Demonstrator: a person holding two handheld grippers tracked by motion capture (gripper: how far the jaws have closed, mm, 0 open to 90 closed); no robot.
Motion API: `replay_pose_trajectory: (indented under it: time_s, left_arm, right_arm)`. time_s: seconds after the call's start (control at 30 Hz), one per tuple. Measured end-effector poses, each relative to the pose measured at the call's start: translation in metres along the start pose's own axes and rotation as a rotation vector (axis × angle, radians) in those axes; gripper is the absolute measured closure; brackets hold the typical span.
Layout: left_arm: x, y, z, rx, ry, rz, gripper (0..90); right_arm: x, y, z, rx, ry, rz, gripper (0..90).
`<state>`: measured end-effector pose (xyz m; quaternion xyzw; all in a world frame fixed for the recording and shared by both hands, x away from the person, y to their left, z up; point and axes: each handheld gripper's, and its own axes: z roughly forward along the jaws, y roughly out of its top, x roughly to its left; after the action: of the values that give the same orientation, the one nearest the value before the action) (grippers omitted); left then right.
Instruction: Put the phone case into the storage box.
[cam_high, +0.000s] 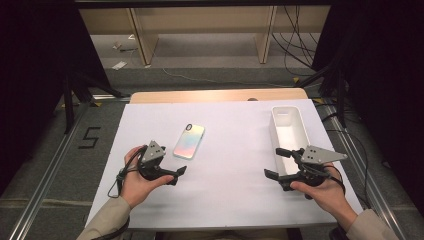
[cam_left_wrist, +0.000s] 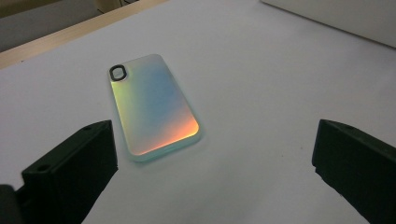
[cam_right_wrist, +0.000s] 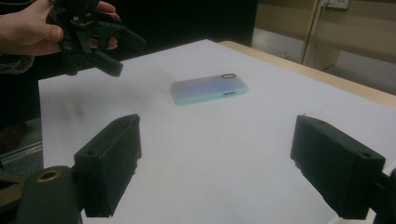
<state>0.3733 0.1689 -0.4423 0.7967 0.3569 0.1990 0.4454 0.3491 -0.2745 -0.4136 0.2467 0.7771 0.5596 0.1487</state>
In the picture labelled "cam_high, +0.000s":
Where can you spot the yellow tape piece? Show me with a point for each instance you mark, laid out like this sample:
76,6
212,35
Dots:
96,104
296,80

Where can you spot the metal floor rail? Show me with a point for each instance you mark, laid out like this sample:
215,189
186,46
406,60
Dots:
43,186
373,193

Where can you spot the short metal cross rail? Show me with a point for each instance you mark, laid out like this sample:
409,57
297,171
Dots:
110,97

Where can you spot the person's left hand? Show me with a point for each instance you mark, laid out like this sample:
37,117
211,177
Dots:
133,188

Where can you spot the dark round table grommet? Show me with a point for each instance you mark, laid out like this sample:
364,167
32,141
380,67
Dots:
252,99

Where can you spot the small pale floor debris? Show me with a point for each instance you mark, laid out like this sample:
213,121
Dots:
116,45

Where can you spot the iridescent phone case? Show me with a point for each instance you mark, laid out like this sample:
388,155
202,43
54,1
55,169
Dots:
189,141

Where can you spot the light wooden table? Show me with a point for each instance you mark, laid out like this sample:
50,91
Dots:
200,96

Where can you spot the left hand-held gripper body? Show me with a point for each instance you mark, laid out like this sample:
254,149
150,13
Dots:
151,154

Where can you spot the beige wooden desk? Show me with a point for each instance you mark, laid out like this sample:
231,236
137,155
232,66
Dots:
200,20

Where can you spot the black metal stand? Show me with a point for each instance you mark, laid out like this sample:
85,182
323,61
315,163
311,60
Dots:
340,96
68,106

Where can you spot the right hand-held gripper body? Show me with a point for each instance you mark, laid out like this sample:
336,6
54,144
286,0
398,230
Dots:
316,155

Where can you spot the person's right hand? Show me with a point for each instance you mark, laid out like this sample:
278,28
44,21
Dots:
328,196

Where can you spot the black curtain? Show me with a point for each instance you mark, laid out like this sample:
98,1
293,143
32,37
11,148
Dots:
393,83
30,66

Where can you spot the white paper scrap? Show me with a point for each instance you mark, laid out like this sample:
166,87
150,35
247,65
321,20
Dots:
119,65

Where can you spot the white plastic bin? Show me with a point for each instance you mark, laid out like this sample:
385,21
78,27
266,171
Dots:
289,133

